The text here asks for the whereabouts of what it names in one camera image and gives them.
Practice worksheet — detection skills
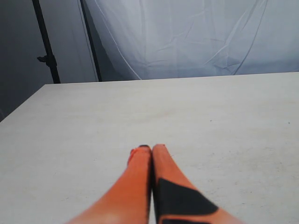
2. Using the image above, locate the white wrinkled backdrop cloth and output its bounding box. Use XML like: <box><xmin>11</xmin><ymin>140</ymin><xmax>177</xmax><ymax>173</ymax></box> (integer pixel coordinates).
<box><xmin>84</xmin><ymin>0</ymin><xmax>299</xmax><ymax>81</ymax></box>

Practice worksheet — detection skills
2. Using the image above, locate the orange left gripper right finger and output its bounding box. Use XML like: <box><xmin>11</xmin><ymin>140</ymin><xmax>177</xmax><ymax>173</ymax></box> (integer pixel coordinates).
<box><xmin>152</xmin><ymin>144</ymin><xmax>243</xmax><ymax>224</ymax></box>

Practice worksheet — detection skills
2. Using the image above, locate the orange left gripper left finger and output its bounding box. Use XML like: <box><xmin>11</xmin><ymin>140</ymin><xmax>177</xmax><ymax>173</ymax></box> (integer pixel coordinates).
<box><xmin>68</xmin><ymin>145</ymin><xmax>151</xmax><ymax>224</ymax></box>

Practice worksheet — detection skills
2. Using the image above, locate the black backdrop stand pole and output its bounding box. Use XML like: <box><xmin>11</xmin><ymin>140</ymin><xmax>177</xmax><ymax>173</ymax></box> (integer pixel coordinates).
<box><xmin>32</xmin><ymin>0</ymin><xmax>61</xmax><ymax>84</ymax></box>

